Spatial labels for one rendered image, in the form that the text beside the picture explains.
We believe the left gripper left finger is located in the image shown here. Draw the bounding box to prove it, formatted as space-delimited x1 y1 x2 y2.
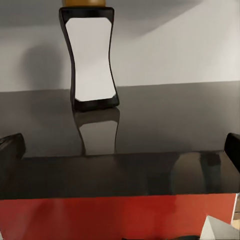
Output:
0 133 26 192

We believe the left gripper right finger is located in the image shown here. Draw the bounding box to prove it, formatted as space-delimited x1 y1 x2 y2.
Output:
224 132 240 173

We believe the paper coffee filter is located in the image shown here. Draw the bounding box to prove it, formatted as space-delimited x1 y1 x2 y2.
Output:
200 215 240 240

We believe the bottle of coffee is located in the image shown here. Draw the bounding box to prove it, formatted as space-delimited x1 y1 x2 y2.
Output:
59 0 120 111

